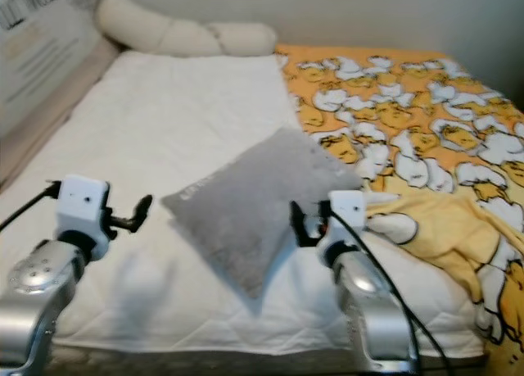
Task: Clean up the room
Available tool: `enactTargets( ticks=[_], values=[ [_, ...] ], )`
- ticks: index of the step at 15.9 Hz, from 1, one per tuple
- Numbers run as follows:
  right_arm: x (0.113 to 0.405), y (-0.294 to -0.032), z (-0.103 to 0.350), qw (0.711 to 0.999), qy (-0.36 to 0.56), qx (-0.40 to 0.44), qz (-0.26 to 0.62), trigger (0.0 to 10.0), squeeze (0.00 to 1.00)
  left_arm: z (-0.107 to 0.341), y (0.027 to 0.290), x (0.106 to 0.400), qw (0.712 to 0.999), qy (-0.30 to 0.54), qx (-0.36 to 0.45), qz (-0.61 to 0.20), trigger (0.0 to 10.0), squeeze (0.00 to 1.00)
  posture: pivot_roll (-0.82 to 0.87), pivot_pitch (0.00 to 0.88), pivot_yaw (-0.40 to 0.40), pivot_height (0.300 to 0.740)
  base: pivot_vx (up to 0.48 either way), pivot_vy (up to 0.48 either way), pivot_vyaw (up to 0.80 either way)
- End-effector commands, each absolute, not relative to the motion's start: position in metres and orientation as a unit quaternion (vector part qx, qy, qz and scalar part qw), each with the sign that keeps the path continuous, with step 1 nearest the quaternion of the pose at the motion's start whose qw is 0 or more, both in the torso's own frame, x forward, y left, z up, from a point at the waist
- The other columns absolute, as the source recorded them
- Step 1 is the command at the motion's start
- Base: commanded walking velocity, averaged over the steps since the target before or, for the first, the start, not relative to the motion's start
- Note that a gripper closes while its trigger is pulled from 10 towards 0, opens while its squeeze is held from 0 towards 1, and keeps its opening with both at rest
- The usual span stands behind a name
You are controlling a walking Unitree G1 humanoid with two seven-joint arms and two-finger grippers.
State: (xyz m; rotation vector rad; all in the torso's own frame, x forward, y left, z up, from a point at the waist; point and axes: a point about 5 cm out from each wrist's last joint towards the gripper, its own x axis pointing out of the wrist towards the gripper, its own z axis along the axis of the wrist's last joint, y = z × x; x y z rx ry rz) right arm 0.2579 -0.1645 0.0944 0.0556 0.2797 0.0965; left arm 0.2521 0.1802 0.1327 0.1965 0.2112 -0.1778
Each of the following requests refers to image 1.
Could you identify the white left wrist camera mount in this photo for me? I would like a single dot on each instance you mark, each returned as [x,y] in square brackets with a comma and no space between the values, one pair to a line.
[82,206]

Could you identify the grey bed base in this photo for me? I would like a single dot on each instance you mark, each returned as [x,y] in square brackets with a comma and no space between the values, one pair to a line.
[213,366]

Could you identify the yellow egg cartoon blanket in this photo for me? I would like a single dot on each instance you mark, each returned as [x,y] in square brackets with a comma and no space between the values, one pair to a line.
[393,106]

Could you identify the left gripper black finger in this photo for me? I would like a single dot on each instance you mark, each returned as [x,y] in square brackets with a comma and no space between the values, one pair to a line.
[142,212]

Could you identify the grey printed headboard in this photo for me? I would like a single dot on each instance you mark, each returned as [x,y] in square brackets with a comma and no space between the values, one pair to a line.
[41,48]

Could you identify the long cream bolster pillow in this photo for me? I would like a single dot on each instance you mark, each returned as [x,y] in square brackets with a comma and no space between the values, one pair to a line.
[180,32]

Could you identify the grey plush pillow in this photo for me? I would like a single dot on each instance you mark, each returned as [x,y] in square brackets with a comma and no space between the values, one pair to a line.
[254,204]

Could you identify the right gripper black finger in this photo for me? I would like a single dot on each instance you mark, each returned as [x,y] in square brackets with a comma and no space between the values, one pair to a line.
[297,218]

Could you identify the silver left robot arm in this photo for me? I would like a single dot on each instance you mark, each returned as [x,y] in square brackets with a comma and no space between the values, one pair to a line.
[41,298]

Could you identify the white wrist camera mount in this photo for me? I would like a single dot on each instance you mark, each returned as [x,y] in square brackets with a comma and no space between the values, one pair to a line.
[348,216]
[82,206]

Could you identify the white quilted mattress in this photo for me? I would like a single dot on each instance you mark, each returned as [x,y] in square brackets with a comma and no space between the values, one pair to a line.
[180,114]

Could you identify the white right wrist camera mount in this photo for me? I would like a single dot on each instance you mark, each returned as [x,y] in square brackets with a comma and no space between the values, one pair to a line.
[348,216]

